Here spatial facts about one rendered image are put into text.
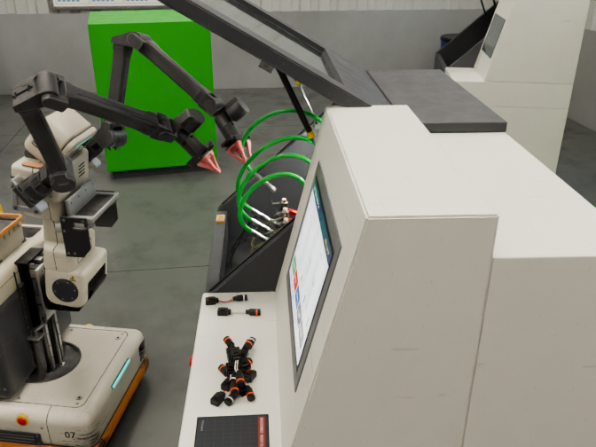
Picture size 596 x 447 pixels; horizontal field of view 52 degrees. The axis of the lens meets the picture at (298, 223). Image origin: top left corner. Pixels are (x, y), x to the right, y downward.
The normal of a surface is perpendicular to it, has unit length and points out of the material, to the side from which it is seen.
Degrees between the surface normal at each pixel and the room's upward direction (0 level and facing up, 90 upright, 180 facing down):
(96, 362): 0
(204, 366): 0
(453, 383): 90
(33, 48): 90
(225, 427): 0
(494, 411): 90
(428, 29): 90
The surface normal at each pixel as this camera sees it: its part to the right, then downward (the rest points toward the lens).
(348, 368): 0.05, 0.44
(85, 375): 0.00, -0.90
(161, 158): 0.28, 0.42
